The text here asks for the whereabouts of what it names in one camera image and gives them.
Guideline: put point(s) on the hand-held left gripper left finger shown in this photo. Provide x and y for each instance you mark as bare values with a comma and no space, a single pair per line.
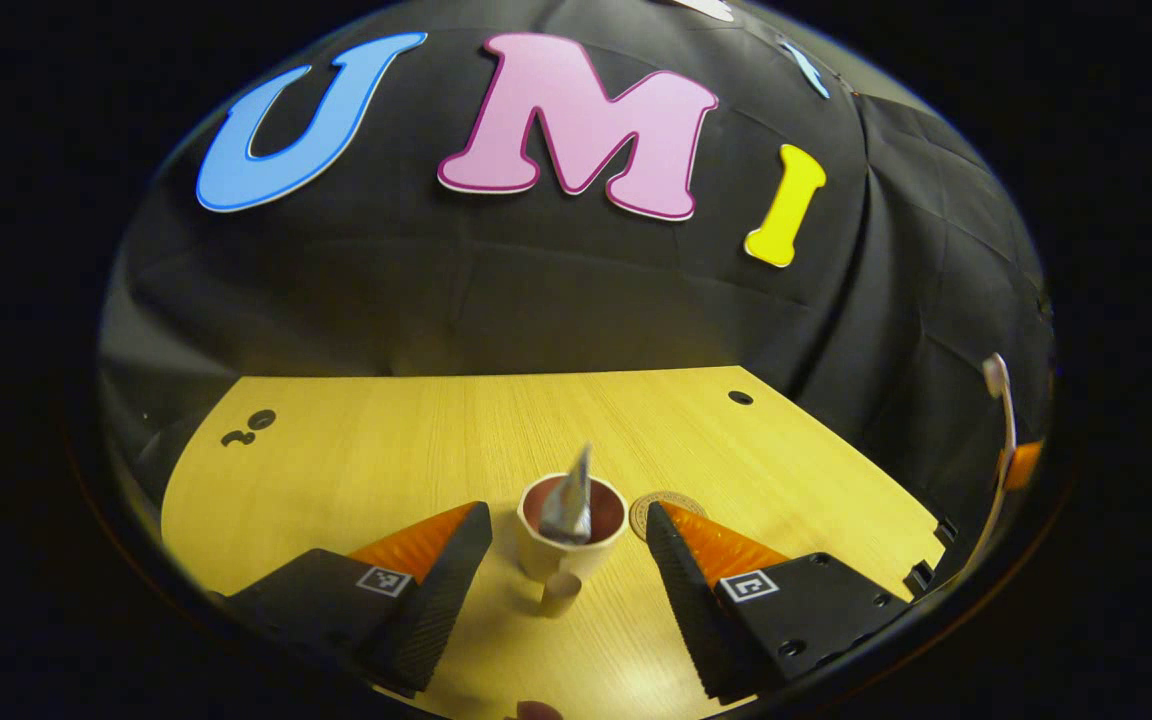
441,600

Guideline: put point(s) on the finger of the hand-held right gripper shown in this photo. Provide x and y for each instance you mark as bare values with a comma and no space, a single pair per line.
1023,465

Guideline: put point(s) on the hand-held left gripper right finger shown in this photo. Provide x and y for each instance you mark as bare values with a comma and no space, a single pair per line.
686,610

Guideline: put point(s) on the pale purple toothbrush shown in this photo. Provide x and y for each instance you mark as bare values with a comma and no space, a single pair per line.
996,375

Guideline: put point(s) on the round cork coaster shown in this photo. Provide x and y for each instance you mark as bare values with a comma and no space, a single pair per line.
638,515

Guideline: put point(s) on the white toothpaste tube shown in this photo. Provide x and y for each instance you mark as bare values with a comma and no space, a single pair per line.
569,505

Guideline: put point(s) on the wooden desktop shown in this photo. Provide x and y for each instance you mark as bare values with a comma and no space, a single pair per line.
386,440

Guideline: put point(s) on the black desk edge bracket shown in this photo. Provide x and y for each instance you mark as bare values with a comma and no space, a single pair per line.
919,580
947,531

